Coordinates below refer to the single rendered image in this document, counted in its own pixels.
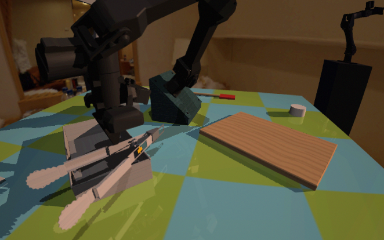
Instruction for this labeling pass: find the brown wooden board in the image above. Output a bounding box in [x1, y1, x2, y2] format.
[200, 111, 337, 191]

